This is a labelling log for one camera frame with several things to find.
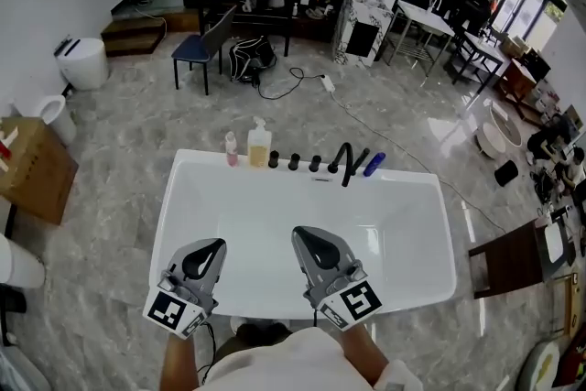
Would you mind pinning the dark wooden cabinet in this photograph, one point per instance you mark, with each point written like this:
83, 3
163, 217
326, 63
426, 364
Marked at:
508, 261

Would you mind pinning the white toilet with black panel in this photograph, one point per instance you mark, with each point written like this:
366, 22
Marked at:
84, 64

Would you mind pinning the large round white table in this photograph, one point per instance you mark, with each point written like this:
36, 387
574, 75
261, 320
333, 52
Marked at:
510, 128

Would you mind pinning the black faucet knob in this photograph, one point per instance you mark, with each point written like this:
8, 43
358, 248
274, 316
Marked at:
274, 160
315, 164
294, 162

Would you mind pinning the small pink bottle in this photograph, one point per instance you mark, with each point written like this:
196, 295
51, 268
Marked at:
231, 151

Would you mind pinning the person's legs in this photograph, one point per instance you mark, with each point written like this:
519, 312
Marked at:
256, 336

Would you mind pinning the person's white shirt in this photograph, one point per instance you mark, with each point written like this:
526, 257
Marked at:
293, 366

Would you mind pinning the black stool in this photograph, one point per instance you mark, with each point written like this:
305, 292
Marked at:
506, 174

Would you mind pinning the person's left forearm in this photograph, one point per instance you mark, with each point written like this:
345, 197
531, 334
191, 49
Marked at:
178, 366

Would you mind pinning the white cylinder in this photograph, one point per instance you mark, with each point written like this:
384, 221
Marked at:
20, 263

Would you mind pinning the small round white table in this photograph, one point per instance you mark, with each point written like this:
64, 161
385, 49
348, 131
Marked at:
491, 139

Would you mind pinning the plain white toilet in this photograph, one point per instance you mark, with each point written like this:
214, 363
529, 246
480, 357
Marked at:
57, 116

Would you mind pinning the white bathtub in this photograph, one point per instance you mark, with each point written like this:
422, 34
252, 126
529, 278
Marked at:
274, 206

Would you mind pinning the black frame table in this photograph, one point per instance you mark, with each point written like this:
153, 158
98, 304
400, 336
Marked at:
485, 50

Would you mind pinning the black curved faucet spout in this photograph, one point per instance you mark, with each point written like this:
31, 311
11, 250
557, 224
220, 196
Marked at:
341, 151

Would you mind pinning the clear pump bottle yellow liquid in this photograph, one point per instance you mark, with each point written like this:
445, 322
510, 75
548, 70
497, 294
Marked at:
257, 148

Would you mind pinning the blue seat chair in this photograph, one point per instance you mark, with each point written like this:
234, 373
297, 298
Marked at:
194, 48

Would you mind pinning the wooden steps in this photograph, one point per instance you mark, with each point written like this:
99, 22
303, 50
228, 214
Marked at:
133, 36

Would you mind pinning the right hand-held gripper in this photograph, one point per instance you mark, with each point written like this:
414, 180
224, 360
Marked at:
352, 300

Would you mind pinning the white top metal table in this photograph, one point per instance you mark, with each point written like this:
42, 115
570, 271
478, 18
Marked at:
426, 18

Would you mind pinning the blue bottle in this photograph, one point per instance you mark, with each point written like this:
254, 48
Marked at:
374, 164

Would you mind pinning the white power strip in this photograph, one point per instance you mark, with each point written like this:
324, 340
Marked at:
327, 82

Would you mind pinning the brown cardboard box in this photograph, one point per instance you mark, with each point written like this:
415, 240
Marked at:
36, 178

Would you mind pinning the marble pattern cabinet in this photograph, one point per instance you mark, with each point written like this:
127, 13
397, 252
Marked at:
361, 32

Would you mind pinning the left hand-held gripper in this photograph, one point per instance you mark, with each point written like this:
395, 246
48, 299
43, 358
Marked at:
169, 311

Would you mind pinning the person's right forearm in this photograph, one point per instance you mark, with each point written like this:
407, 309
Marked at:
361, 352

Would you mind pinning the black bag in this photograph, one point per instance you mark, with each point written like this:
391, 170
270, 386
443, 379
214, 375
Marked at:
252, 57

